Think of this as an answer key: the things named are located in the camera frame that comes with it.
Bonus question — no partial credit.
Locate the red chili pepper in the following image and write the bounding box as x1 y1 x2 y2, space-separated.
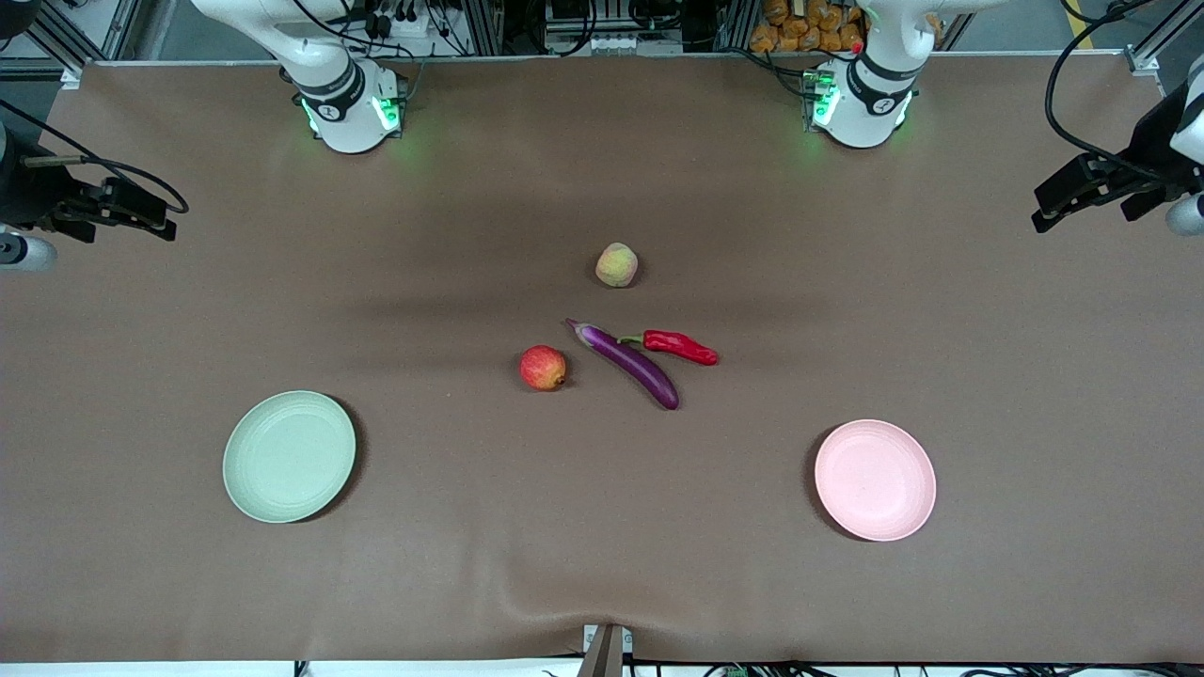
617 329 720 367

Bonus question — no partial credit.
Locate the red apple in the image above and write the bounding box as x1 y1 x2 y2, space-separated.
519 345 568 392

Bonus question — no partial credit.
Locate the yellow-green peach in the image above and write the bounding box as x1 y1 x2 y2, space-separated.
595 242 640 289

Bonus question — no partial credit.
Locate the purple eggplant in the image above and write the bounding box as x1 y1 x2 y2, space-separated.
564 319 680 411

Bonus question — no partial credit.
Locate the green plate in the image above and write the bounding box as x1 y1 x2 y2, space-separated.
222 390 357 525

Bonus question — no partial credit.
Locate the bag of orange snacks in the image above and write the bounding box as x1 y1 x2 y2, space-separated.
750 0 866 55

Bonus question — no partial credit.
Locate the pink plate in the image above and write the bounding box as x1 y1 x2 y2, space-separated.
815 419 938 543

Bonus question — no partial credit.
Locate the brown table cloth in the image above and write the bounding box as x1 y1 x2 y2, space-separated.
0 55 1204 664

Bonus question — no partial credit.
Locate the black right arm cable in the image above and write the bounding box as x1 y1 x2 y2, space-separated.
0 98 190 215

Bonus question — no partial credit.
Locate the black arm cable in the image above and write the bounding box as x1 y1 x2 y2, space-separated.
0 98 190 215
1043 0 1169 185

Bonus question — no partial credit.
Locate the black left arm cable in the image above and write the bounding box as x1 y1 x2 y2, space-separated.
1043 0 1169 185

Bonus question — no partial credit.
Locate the aluminium frame rail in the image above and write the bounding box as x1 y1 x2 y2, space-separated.
1122 41 1167 78
19 0 142 88

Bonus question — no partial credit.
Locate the black base cable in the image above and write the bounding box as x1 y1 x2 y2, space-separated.
734 45 816 97

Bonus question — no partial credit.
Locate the grey metal bracket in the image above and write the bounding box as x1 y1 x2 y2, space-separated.
578 623 634 677

